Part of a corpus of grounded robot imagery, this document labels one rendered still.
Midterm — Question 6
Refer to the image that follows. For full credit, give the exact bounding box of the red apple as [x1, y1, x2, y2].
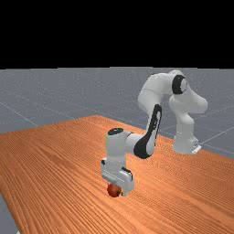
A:
[106, 183, 122, 198]

